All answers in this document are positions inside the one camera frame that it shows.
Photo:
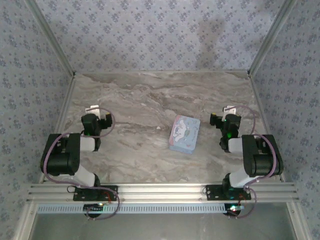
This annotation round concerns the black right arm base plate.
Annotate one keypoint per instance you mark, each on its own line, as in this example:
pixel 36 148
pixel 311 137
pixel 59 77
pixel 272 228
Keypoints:
pixel 212 193

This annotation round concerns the aluminium table rear rail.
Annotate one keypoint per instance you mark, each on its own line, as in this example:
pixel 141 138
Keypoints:
pixel 162 72

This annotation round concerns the light blue cartoon tin box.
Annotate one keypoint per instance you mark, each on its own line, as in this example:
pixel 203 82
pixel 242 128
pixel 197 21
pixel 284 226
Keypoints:
pixel 185 133

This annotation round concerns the aluminium table side rail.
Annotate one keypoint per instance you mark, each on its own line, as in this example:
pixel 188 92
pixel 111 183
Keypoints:
pixel 65 107
pixel 259 100

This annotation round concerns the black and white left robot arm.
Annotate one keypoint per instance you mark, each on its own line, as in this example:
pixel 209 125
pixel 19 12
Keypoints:
pixel 60 160

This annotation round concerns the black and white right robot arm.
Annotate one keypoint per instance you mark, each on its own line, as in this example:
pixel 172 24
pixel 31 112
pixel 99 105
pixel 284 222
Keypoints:
pixel 260 160

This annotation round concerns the aluminium frame leg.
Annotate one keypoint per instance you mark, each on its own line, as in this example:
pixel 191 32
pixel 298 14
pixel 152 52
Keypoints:
pixel 25 220
pixel 296 220

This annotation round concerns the aluminium mounting rail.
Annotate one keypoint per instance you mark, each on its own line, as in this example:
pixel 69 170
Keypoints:
pixel 160 192

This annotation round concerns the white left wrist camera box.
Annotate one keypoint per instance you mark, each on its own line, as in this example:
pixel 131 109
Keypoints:
pixel 92 108

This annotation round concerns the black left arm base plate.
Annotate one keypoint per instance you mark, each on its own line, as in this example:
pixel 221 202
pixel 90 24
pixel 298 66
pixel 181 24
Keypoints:
pixel 82 196

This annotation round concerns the aluminium frame post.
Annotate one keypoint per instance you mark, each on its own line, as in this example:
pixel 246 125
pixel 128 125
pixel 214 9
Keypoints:
pixel 269 37
pixel 53 37

